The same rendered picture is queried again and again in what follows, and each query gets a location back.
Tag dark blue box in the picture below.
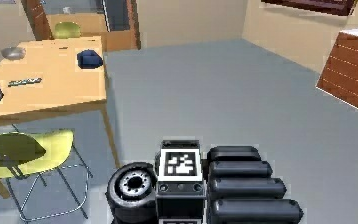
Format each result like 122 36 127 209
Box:
76 49 104 70

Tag brown wooden door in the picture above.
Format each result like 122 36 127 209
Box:
21 0 53 42

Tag dark remote control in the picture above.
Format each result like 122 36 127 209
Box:
7 77 43 88

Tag dark framed window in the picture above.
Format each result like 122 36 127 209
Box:
260 0 358 17

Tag grey metal bowl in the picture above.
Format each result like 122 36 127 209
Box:
0 46 27 61

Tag light wooden table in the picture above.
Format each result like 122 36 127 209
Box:
0 35 121 199

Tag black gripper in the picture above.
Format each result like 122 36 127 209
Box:
105 161 158 224

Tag yellow-green shell chair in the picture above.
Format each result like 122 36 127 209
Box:
52 21 83 40
0 129 94 224

